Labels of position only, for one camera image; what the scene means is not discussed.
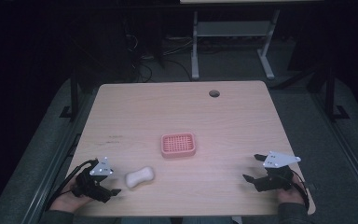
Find white soap bar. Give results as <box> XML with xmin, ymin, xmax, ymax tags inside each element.
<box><xmin>124</xmin><ymin>165</ymin><xmax>156</xmax><ymax>189</ymax></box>

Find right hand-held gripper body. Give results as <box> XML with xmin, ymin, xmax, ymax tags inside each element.
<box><xmin>254</xmin><ymin>150</ymin><xmax>302</xmax><ymax>193</ymax></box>

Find white metal table frame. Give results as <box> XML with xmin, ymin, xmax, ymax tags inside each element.
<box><xmin>190</xmin><ymin>8</ymin><xmax>282</xmax><ymax>81</ymax></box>

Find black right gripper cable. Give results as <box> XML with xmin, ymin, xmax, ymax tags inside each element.
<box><xmin>287</xmin><ymin>174</ymin><xmax>310</xmax><ymax>211</ymax></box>

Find black floor cables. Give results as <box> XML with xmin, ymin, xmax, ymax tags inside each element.
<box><xmin>122</xmin><ymin>32</ymin><xmax>194</xmax><ymax>83</ymax></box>

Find black metal stand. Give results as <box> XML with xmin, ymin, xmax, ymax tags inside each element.
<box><xmin>59</xmin><ymin>66</ymin><xmax>82</xmax><ymax>121</ymax></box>
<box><xmin>324</xmin><ymin>66</ymin><xmax>351</xmax><ymax>122</ymax></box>

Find pink soap dish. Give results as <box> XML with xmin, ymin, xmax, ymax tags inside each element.
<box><xmin>159</xmin><ymin>132</ymin><xmax>198</xmax><ymax>160</ymax></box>

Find person's right hand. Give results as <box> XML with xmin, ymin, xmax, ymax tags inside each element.
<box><xmin>276</xmin><ymin>175</ymin><xmax>306</xmax><ymax>207</ymax></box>

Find person's left hand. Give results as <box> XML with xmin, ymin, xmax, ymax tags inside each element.
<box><xmin>48</xmin><ymin>182</ymin><xmax>95</xmax><ymax>215</ymax></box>

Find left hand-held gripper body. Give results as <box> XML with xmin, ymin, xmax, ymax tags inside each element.
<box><xmin>71</xmin><ymin>156</ymin><xmax>115</xmax><ymax>203</ymax></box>

